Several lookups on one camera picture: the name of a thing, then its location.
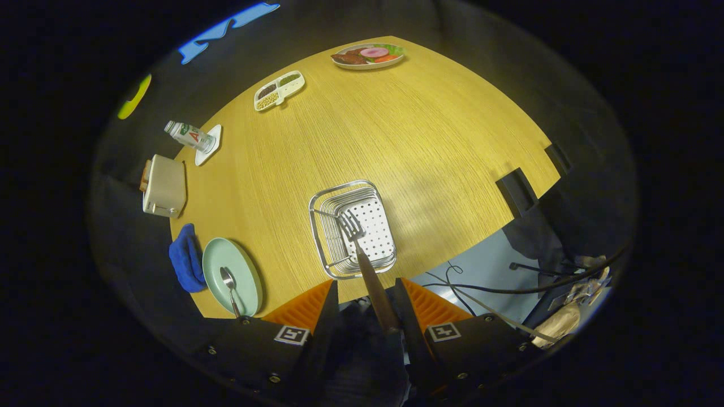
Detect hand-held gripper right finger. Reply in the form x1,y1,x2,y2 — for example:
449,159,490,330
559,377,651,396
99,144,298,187
394,277,545,397

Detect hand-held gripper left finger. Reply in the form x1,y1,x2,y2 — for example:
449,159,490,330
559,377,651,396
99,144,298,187
189,280,340,405

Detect fork with brown handle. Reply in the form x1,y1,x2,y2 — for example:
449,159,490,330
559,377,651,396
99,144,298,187
338,210,402,335

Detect metal spoon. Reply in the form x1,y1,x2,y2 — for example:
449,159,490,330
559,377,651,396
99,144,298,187
219,266,242,319

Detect person's dark trousers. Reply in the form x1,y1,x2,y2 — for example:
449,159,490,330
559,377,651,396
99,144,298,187
317,300,411,407

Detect perforated metal tray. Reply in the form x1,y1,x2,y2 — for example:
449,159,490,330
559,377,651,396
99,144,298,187
338,198,395,264

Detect pale green plate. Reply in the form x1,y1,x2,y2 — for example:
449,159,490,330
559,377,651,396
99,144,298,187
202,237,264,317

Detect brown paper bag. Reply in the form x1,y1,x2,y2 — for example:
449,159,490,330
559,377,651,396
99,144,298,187
532,304,584,347

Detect blue cloth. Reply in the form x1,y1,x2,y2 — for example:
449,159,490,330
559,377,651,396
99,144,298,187
169,223,207,293

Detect white square coaster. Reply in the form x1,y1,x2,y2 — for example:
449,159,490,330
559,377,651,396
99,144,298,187
195,124,222,167

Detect white toaster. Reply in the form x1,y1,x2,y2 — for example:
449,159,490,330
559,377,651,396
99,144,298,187
142,154,187,219

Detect small black table clamp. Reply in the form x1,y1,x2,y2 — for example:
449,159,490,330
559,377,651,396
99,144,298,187
544,142,572,176

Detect small plastic drink bottle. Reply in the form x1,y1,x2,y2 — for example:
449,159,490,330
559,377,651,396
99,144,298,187
164,120,217,153

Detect white divided snack dish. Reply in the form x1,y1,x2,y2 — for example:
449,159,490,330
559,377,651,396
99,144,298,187
254,71,306,112

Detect white plate of food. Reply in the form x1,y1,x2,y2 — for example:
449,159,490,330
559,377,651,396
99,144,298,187
330,43,406,70

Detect thin black looped cable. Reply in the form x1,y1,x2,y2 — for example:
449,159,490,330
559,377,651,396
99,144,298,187
445,263,477,317

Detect metal wire basket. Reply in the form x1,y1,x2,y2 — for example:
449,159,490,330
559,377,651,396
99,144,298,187
308,180,398,280

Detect beige cable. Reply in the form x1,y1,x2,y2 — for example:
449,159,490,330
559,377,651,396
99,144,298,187
451,284,562,344

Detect long black cable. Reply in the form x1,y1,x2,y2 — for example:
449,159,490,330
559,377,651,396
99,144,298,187
421,240,633,296

